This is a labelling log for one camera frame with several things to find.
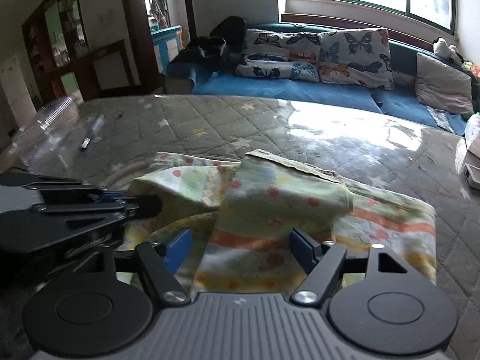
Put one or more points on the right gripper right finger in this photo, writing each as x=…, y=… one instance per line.
x=370, y=303

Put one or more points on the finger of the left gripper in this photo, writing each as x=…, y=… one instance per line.
x=89, y=192
x=142, y=207

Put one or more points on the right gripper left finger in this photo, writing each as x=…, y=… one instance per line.
x=109, y=300

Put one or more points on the patterned green children's shirt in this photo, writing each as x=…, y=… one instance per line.
x=241, y=213

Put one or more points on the grey quilted star tablecloth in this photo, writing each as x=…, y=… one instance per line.
x=370, y=148

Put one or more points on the black marker pen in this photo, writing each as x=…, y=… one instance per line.
x=93, y=132

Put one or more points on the clear plastic food container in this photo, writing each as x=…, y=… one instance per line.
x=50, y=125

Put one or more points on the blue sofa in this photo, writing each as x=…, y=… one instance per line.
x=400, y=102

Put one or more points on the dark wooden display cabinet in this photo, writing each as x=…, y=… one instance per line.
x=79, y=47

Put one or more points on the blue white cabinet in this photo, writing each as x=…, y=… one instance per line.
x=167, y=43

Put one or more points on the black bag on sofa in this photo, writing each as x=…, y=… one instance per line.
x=213, y=51

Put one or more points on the tissue pack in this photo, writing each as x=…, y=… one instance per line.
x=467, y=160

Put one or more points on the left butterfly pillow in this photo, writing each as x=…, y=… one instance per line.
x=271, y=55

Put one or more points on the butterfly pillow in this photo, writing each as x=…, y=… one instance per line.
x=271, y=55
x=357, y=57

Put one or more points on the grey cushion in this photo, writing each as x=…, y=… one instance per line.
x=443, y=87

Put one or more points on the right butterfly pillow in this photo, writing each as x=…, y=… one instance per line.
x=357, y=57

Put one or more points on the white plush toy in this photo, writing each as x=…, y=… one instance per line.
x=448, y=52

